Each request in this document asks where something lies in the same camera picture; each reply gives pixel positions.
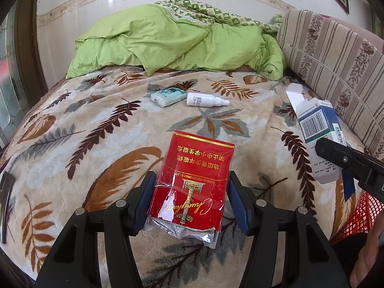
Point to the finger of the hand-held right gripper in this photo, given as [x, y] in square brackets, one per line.
[345, 159]
[349, 186]

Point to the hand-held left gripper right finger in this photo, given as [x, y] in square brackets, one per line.
[238, 204]

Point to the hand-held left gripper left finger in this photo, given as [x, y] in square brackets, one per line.
[144, 204]

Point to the red plastic basket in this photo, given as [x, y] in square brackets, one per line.
[357, 216]

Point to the blue and white box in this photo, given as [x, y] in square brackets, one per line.
[318, 126]

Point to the red cigarette pack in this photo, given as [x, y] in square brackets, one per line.
[192, 186]

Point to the person's right hand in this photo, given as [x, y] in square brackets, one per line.
[367, 264]

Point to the leaf print blanket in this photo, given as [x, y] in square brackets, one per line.
[90, 126]

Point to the striped floral cushion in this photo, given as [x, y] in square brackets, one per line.
[330, 54]

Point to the white spray bottle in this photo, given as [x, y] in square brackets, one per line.
[204, 99]

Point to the teal tissue pack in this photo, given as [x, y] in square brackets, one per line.
[166, 96]

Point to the pink sofa backrest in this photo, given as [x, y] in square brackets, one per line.
[369, 36]

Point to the black flat device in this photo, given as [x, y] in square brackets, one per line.
[6, 204]

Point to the green duvet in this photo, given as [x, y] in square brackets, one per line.
[168, 42]

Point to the green patterned quilt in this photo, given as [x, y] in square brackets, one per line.
[216, 12]

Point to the wooden window frame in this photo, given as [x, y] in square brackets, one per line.
[27, 51]

